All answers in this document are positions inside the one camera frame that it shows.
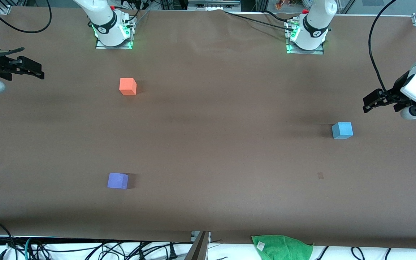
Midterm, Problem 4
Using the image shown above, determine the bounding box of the black cable along table edge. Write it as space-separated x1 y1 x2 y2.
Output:
224 10 296 29

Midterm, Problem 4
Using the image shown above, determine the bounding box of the blue cube block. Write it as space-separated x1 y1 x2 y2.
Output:
331 122 354 140

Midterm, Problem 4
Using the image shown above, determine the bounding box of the orange cube block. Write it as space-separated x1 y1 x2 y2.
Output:
119 78 137 96

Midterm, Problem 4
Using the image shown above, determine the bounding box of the teal cable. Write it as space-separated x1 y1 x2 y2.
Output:
25 237 36 260

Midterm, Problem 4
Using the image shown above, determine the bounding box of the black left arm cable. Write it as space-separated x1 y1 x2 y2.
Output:
369 0 398 95

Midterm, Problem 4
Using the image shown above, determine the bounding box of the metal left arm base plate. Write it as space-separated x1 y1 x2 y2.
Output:
286 20 325 55

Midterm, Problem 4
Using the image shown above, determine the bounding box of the brown table cover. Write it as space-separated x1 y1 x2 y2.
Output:
0 6 416 250

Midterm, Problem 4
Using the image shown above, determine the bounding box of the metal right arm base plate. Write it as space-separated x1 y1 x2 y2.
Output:
95 16 137 50

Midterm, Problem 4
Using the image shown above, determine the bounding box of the grey metal frame box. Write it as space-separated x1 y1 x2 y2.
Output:
188 0 242 12

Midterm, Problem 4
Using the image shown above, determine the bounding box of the green cloth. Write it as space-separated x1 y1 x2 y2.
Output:
251 235 314 260

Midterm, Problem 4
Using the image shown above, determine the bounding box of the grey metal post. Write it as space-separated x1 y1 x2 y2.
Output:
185 231 211 260

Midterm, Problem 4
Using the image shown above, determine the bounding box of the purple cube block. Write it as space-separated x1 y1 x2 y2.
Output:
107 173 129 190

